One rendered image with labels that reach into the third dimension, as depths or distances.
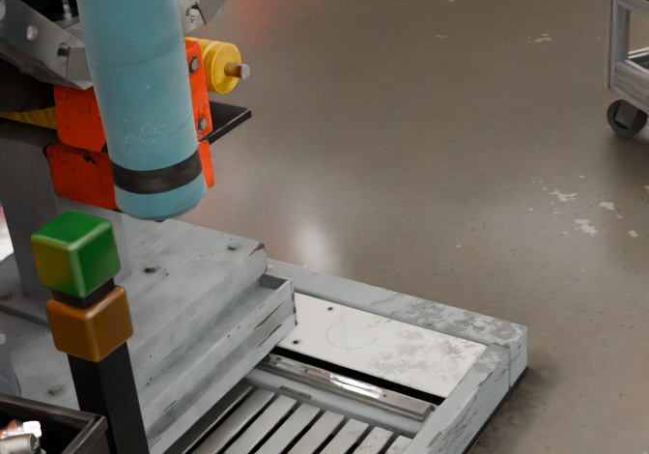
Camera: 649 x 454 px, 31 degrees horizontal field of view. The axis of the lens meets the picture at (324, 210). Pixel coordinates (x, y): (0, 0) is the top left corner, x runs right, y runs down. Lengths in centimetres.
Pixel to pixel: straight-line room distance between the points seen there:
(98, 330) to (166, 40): 36
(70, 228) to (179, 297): 73
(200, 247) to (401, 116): 94
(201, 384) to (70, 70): 49
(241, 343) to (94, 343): 76
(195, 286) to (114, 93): 48
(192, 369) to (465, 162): 93
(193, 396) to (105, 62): 54
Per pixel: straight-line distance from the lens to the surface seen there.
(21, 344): 145
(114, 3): 102
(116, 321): 77
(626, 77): 222
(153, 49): 104
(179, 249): 157
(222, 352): 148
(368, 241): 198
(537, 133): 232
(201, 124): 129
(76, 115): 122
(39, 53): 112
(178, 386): 143
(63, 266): 74
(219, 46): 134
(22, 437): 73
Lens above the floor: 101
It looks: 29 degrees down
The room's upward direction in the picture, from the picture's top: 6 degrees counter-clockwise
